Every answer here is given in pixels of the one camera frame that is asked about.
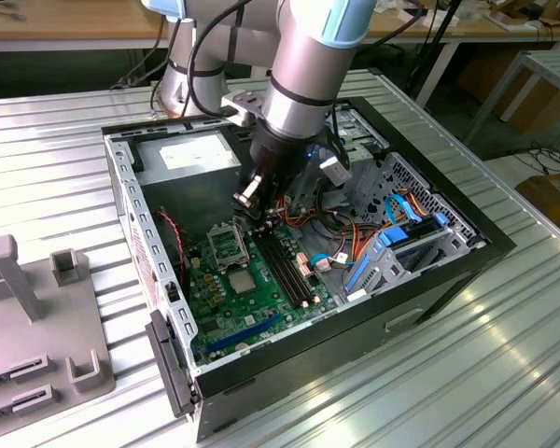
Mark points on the grey disk bay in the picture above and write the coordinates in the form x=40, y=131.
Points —
x=403, y=273

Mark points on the blue expansion slot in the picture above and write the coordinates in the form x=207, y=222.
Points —
x=242, y=335

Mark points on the black RAM slot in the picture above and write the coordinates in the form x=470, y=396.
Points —
x=291, y=266
x=280, y=269
x=285, y=267
x=274, y=270

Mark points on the blue disk carrier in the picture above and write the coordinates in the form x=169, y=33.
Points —
x=393, y=237

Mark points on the black case fan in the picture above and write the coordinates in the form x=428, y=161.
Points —
x=169, y=252

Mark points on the black square chip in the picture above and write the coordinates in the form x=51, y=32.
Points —
x=211, y=326

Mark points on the blue carrier rail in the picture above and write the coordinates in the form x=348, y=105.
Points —
x=358, y=273

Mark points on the black plastic case panel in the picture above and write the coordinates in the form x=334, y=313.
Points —
x=168, y=364

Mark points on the flat cardboard piece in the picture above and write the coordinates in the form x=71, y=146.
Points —
x=499, y=18

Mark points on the grey power supply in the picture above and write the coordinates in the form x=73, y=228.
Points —
x=186, y=196

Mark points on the green motherboard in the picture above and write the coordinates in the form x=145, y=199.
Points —
x=256, y=313

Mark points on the white power connector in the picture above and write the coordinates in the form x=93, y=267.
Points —
x=195, y=262

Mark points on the small brown cardboard box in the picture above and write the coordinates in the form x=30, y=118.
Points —
x=555, y=200

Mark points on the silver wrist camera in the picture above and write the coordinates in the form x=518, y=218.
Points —
x=334, y=172
x=238, y=114

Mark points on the grey parts rack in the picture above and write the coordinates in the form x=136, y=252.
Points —
x=51, y=326

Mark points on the white flat box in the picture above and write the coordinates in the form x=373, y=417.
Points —
x=410, y=18

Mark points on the grey metal frame table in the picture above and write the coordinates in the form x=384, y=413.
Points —
x=555, y=60

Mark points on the large brown cardboard box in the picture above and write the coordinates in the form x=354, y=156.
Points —
x=536, y=102

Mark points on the black PC case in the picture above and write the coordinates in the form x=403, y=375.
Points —
x=308, y=368

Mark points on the black camera bracket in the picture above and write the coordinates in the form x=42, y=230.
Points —
x=340, y=151

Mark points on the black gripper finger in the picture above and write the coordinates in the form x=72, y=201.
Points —
x=248, y=193
x=271, y=196

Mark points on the wooden workbench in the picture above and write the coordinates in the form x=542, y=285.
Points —
x=51, y=25

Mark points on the CPU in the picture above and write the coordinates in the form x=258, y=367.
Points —
x=241, y=282

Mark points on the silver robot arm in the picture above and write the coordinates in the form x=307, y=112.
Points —
x=303, y=70

